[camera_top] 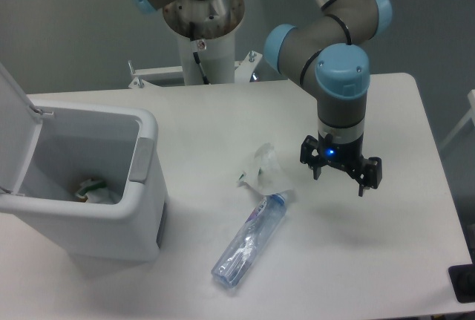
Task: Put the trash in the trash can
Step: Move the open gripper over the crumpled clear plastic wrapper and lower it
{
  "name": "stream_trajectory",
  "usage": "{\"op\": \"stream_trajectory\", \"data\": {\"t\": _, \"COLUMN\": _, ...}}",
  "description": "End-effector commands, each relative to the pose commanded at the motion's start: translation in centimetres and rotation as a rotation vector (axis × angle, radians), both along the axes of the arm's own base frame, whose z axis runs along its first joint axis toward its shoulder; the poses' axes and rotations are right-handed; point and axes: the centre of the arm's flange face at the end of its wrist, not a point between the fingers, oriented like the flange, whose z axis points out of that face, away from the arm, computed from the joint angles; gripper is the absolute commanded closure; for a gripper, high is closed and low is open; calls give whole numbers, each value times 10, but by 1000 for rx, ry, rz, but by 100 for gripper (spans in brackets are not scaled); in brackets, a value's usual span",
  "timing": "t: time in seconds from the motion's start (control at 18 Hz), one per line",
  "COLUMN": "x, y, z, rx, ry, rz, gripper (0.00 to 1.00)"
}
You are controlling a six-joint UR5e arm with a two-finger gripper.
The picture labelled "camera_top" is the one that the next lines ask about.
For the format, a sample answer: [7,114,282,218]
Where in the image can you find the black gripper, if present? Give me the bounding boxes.
[300,123,382,197]

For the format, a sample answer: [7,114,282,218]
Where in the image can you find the clear plastic wrapper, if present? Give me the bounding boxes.
[237,143,294,197]

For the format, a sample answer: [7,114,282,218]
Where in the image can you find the clear plastic water bottle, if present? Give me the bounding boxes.
[211,192,289,289]

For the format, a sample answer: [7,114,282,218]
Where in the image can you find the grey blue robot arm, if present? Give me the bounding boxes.
[133,0,393,191]

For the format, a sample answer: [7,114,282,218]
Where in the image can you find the crumpled trash in can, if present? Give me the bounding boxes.
[74,178,120,205]

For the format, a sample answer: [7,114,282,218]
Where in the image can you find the white trash can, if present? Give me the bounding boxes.
[1,99,167,261]

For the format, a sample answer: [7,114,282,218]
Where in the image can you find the white trash can lid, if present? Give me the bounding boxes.
[1,67,54,195]

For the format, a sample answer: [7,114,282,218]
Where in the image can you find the black device at table edge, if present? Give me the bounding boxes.
[448,264,474,304]

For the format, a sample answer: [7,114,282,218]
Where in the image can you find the white base frame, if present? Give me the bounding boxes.
[128,50,263,89]

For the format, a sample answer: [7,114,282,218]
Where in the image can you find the black cable on pedestal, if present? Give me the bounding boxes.
[189,21,210,85]

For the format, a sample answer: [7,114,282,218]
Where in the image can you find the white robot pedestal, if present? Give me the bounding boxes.
[163,0,245,74]

